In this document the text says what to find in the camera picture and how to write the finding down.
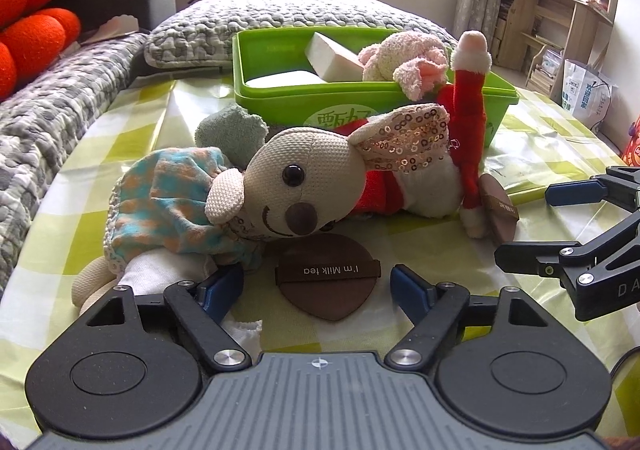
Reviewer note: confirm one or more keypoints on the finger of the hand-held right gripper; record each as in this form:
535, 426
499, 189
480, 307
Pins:
535, 257
575, 192

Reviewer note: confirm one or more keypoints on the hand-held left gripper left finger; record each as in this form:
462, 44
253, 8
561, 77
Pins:
220, 287

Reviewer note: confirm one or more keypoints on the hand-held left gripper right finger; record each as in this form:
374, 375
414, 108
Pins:
412, 290

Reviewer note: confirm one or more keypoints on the brown heart powder puff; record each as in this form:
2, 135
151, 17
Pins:
500, 210
325, 290

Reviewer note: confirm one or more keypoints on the beige plush rabbit toy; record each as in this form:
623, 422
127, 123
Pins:
300, 165

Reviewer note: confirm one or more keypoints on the green plastic box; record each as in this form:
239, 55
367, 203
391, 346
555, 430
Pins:
280, 105

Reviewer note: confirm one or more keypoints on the pink plush toy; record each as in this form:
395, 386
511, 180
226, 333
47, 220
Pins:
395, 60

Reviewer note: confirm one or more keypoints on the white sponge block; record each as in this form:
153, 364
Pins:
330, 57

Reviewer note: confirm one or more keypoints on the white cloth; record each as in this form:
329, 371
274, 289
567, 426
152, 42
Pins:
247, 337

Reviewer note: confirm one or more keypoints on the red printed bag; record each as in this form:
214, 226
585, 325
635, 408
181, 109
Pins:
634, 145

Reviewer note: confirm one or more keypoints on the white and green paper bag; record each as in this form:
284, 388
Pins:
582, 90

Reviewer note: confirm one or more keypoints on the green fluffy washcloth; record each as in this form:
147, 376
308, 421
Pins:
225, 125

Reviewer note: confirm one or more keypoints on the yellow checked plastic tablecloth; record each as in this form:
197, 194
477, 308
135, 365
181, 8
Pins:
150, 120

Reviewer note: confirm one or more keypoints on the wooden bookshelf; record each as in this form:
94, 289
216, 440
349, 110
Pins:
550, 5

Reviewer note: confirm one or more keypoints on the grey checked quilted sofa cover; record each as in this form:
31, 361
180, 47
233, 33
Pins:
50, 95

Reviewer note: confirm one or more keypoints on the white scalloped paper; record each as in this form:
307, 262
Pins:
115, 27

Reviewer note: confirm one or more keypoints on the grey knitted cushion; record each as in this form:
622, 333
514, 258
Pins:
275, 12

